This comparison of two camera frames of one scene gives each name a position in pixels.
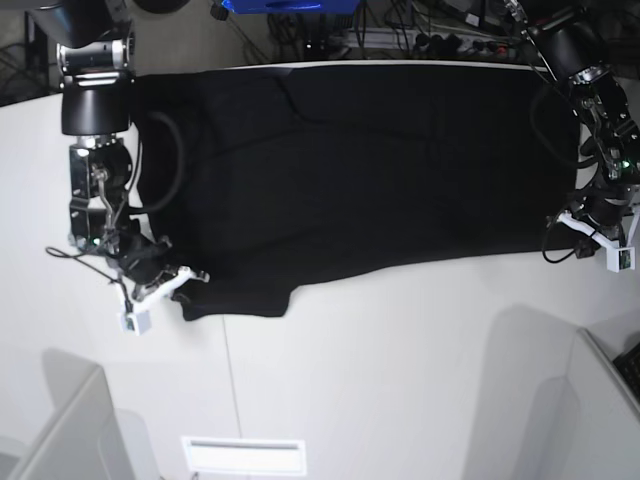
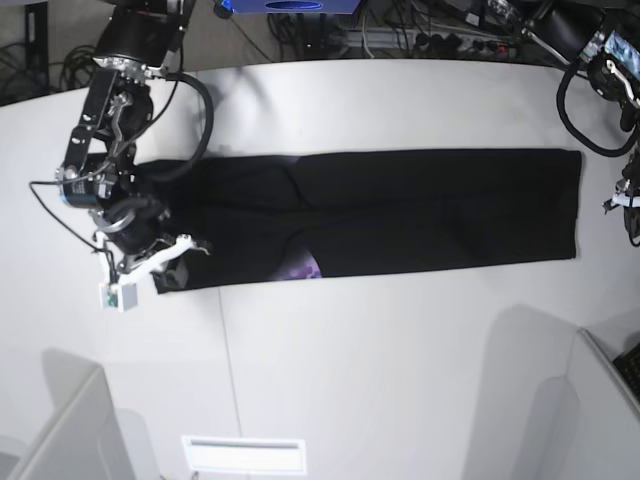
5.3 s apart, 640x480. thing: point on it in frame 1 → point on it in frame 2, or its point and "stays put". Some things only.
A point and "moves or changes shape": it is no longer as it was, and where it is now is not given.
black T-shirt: [247, 174] moves or changes shape
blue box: [289, 6] stays put
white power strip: [428, 40] stays put
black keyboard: [628, 364] stays put
